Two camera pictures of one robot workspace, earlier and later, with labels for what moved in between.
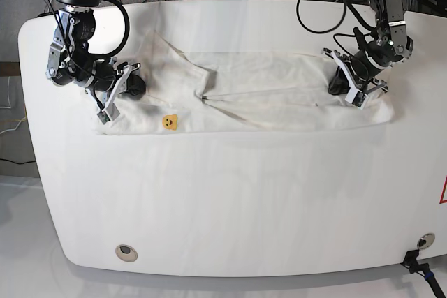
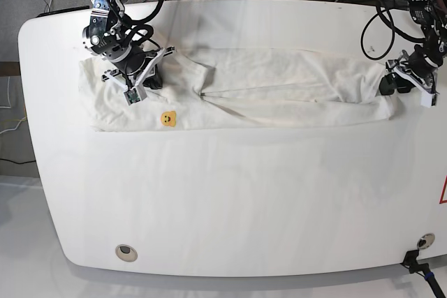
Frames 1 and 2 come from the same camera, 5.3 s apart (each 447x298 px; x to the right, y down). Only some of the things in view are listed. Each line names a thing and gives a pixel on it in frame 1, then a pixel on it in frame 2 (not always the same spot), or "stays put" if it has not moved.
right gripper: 359,70 -> 420,68
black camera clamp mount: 411,262 stays put
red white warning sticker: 443,197 stays put
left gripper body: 107,77 -> 135,73
